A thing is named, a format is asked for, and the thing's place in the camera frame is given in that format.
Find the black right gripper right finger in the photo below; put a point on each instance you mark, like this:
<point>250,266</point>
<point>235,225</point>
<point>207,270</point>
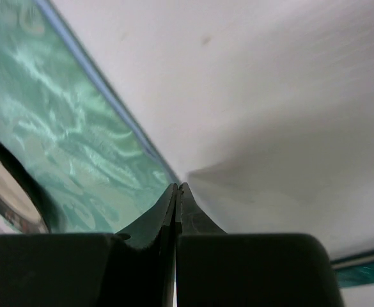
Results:
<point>214,268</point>

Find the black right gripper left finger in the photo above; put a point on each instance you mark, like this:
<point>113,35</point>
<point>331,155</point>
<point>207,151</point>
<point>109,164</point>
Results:
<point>133,267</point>

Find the green patterned cloth placemat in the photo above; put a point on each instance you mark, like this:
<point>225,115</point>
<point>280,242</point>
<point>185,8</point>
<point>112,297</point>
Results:
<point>68,128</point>

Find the dark rimmed dinner plate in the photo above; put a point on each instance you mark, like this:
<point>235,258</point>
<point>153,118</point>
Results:
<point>23,203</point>

